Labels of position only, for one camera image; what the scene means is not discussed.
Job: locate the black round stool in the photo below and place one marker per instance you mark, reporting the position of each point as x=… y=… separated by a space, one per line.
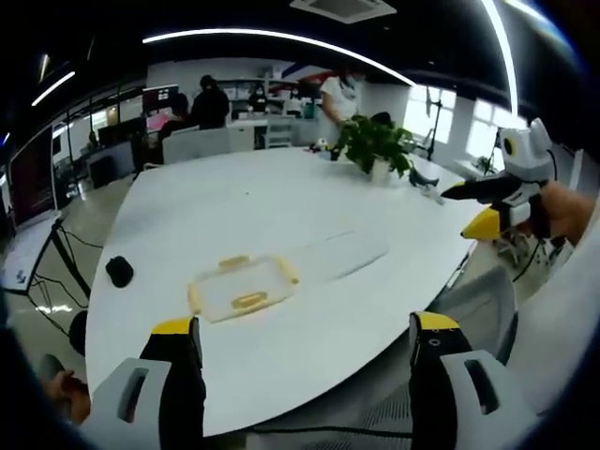
x=79 y=332

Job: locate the person's right hand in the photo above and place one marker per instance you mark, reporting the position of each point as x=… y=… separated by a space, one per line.
x=567 y=211

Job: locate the long ceiling light strip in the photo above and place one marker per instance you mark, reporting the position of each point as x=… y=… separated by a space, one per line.
x=504 y=51
x=281 y=44

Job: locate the black computer mouse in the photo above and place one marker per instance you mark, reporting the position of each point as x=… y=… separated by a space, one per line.
x=118 y=272

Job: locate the small white yellow device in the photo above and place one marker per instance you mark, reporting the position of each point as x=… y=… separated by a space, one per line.
x=323 y=147

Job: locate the dark monitor screen on stand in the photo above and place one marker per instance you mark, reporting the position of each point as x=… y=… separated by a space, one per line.
x=33 y=173

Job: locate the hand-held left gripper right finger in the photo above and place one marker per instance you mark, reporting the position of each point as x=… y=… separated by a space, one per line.
x=461 y=389

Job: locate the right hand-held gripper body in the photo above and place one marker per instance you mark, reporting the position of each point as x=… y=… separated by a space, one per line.
x=522 y=154

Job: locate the clear plastic food container yellow latches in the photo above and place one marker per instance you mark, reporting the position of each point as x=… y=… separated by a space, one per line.
x=244 y=288

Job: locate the person's left hand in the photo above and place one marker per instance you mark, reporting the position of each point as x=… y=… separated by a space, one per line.
x=68 y=396

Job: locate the grey desk partition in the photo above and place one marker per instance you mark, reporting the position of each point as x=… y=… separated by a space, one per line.
x=194 y=144

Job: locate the ceiling air vent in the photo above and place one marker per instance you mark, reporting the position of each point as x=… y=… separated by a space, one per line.
x=344 y=7

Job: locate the grey office chair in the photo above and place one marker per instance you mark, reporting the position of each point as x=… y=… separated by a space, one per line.
x=483 y=309

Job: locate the green potted plant white pot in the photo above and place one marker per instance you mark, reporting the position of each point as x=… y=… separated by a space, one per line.
x=375 y=140

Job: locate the tripod stand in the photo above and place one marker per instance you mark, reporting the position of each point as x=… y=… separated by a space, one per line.
x=433 y=122

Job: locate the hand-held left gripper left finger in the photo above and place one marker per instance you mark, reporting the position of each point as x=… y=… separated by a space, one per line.
x=140 y=389

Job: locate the small grey object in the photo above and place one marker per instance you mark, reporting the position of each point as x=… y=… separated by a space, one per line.
x=424 y=183

